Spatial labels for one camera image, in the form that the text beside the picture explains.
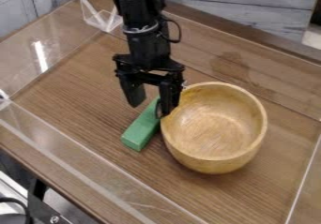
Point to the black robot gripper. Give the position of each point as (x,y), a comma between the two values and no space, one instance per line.
(147,64)

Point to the black table leg bracket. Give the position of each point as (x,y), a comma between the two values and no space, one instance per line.
(41,213)

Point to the clear acrylic corner bracket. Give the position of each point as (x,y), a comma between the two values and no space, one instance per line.
(104,20)

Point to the green rectangular block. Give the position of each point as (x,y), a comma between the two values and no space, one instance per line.
(142,128)

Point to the brown wooden bowl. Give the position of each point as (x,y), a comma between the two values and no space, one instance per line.
(215,130)

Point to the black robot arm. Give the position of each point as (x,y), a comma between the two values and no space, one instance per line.
(143,11)

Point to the clear acrylic tray wall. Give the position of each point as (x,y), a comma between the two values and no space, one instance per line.
(110,194)

